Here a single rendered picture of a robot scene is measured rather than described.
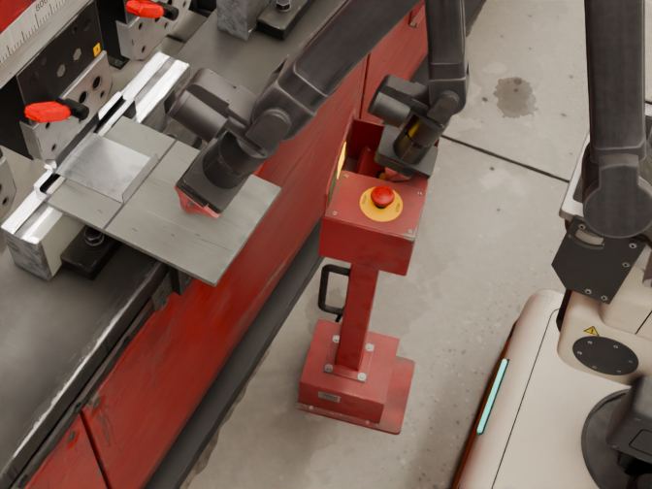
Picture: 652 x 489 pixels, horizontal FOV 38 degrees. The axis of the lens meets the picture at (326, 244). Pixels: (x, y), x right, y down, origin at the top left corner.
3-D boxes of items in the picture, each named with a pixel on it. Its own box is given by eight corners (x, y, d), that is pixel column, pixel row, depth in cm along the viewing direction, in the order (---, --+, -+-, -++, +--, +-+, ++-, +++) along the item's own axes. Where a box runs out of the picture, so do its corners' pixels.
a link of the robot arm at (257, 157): (271, 164, 108) (291, 128, 111) (221, 129, 106) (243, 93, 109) (246, 184, 114) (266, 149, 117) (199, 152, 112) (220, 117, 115)
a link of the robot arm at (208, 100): (295, 126, 103) (311, 84, 109) (208, 63, 100) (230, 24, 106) (239, 188, 110) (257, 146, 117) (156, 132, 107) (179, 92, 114)
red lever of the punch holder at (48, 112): (44, 111, 104) (91, 106, 113) (14, 97, 105) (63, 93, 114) (40, 126, 105) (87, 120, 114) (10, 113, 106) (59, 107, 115)
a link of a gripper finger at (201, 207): (154, 204, 123) (179, 179, 115) (183, 166, 127) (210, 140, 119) (196, 236, 125) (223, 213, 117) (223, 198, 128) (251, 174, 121)
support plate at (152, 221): (214, 287, 122) (214, 283, 121) (48, 206, 128) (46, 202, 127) (281, 191, 132) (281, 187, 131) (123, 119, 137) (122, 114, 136)
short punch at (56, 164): (59, 179, 129) (47, 133, 121) (48, 173, 129) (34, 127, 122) (102, 130, 134) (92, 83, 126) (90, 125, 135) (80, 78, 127)
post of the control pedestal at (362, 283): (357, 372, 213) (385, 237, 169) (334, 366, 214) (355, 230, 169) (363, 351, 216) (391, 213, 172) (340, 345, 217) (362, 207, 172)
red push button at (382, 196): (389, 218, 157) (392, 205, 154) (366, 212, 157) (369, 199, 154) (394, 200, 159) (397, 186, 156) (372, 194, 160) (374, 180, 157)
